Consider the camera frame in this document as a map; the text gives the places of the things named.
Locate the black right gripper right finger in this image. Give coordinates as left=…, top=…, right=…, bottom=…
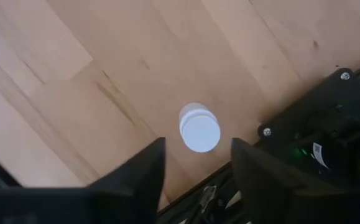
left=230, top=138, right=360, bottom=224

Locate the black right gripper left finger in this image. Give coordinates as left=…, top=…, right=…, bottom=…
left=0, top=136, right=167, bottom=224

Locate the white plastic pill bottle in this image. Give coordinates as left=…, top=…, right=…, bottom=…
left=178, top=102, right=222, bottom=154

